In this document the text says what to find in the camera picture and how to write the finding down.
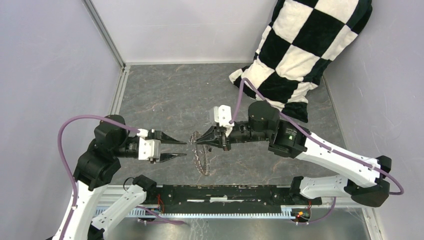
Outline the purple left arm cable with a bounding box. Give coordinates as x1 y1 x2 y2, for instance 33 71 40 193
57 114 186 240

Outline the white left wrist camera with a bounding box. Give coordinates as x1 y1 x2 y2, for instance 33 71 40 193
136 128 161 163

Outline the aluminium corner post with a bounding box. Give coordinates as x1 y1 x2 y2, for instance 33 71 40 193
82 0 126 69

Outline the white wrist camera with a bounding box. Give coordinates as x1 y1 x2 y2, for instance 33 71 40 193
209 105 234 135
136 128 161 163

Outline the aluminium frame rail front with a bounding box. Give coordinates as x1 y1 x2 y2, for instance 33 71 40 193
75 184 377 209

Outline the metal disc with key rings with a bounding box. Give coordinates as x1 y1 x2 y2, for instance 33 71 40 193
190 131 211 177

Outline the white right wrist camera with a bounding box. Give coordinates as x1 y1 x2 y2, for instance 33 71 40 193
209 105 234 135

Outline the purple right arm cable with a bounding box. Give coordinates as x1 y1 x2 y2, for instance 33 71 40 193
230 77 405 225

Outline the white slotted cable duct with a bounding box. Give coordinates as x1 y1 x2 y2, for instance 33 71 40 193
96 206 296 220

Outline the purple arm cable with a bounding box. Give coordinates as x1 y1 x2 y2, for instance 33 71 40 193
57 114 186 240
230 77 405 225

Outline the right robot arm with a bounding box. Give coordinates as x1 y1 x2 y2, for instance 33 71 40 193
195 101 392 208

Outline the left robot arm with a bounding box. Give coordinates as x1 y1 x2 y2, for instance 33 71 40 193
53 114 180 240

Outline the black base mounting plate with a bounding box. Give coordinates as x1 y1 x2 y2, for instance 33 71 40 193
143 185 323 214

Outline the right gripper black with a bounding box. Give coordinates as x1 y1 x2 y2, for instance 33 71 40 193
195 121 271 152

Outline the black and white checkered pillow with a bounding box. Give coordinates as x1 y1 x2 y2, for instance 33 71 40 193
229 0 373 123

